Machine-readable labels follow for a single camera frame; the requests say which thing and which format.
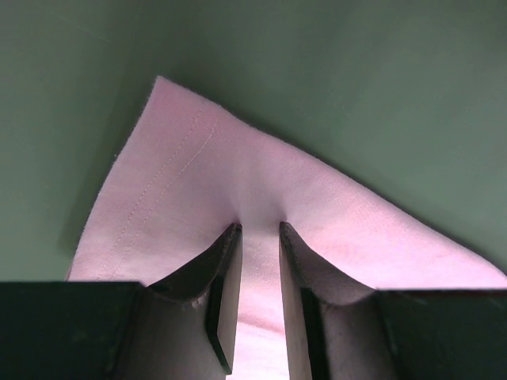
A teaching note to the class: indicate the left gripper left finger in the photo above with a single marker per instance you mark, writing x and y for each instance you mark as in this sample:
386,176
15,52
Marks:
186,323

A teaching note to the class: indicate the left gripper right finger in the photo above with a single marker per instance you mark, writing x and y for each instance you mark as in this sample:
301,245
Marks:
332,324

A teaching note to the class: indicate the pink t shirt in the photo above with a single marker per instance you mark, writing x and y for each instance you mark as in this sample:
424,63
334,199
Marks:
190,169

